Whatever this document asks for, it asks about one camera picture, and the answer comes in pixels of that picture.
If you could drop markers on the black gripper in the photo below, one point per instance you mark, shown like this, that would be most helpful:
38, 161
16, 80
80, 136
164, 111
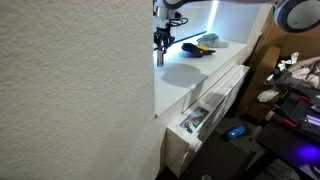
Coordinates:
164, 35

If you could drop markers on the white glue bottle red cap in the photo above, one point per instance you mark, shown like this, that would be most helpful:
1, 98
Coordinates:
160, 59

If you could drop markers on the navy cap with yellow logo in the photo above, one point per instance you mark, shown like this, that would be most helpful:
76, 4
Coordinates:
195, 50

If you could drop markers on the gray cap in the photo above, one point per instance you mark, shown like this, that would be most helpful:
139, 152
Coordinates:
213, 40

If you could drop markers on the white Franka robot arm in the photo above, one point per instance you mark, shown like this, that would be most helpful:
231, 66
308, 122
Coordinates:
296, 13

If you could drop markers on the blue tennis ball can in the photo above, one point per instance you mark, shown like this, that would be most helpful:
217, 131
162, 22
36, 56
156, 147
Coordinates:
235, 132

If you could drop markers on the white roller blind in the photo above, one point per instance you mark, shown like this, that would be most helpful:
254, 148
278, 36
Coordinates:
196, 16

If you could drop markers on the open white drawer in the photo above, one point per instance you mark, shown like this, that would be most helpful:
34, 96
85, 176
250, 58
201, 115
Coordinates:
206, 113

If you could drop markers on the colourful sticker on radiator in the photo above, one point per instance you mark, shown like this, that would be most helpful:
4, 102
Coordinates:
195, 120

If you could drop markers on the tall brown cardboard sheet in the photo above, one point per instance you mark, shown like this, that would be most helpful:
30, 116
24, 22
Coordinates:
263, 66

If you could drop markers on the white crumpled cloth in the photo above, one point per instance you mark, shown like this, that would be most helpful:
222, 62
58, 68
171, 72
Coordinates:
267, 95

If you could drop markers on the pile of clothes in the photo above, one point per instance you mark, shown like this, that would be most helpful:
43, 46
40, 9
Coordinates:
303, 73

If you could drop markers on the black work desk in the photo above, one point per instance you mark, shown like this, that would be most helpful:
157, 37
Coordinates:
286, 143

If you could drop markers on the dark window frame rail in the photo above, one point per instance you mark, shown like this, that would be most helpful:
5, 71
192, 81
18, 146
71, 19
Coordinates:
190, 37

